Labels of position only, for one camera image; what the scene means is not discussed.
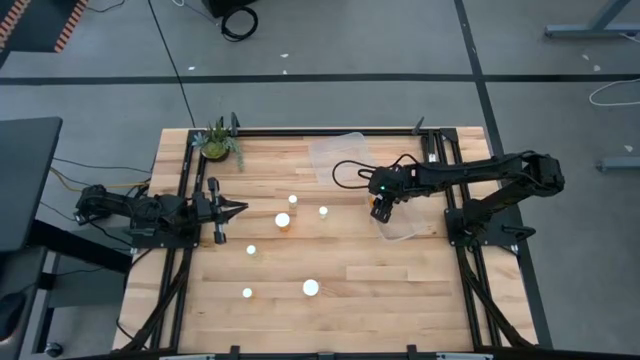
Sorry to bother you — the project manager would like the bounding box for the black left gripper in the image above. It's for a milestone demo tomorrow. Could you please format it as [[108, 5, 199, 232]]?
[[192, 176, 250, 246]]

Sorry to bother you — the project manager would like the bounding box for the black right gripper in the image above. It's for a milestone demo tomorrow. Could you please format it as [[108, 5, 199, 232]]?
[[370, 191, 403, 225]]

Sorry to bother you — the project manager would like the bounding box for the clear plastic bin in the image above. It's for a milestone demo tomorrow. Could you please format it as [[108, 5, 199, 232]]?
[[369, 194, 427, 243], [308, 131, 372, 186]]

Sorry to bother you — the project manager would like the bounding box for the small potted green succulent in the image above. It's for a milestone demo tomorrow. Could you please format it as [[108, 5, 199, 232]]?
[[191, 117, 246, 174]]

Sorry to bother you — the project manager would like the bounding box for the silver aluminium extrusion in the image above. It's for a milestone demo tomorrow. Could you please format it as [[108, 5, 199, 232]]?
[[437, 352, 495, 360], [158, 352, 217, 360]]

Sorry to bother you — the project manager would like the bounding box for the black desk crossbeam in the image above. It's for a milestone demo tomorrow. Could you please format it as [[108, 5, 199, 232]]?
[[27, 218, 134, 275]]

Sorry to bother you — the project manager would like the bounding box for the black equipment box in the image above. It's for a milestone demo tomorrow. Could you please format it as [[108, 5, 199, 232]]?
[[202, 0, 259, 19]]

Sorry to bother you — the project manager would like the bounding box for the black desk top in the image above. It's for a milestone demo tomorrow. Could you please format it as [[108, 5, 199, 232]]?
[[0, 116, 64, 254]]

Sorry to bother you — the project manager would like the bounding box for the grey metal desk foot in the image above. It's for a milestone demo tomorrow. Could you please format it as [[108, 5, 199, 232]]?
[[594, 156, 640, 175]]

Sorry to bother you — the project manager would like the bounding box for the grey metal desk leg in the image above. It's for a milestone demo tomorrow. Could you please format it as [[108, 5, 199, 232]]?
[[543, 0, 640, 40]]

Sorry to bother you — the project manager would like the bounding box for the black mat orange striped edge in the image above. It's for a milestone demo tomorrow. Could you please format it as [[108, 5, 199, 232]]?
[[0, 0, 90, 55]]

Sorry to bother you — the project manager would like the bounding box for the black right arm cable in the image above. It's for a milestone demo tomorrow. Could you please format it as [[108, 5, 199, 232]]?
[[331, 152, 426, 191]]

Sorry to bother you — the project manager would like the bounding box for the black aluminium table frame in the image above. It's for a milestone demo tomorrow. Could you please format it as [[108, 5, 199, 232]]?
[[117, 112, 539, 360]]

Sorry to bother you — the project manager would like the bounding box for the thin black cable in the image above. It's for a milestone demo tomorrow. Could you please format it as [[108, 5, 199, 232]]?
[[52, 157, 154, 175]]

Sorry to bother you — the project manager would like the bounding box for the yellow cable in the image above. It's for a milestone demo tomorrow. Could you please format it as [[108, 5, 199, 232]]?
[[48, 166, 152, 194]]

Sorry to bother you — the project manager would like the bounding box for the long black floor cable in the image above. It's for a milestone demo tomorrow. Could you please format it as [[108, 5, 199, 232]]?
[[146, 0, 197, 129]]

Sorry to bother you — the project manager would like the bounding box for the coiled black cable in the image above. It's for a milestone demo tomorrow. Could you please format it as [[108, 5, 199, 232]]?
[[220, 5, 260, 43]]

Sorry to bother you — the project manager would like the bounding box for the white floor cable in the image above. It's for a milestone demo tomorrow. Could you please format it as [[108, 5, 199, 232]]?
[[588, 77, 640, 108]]

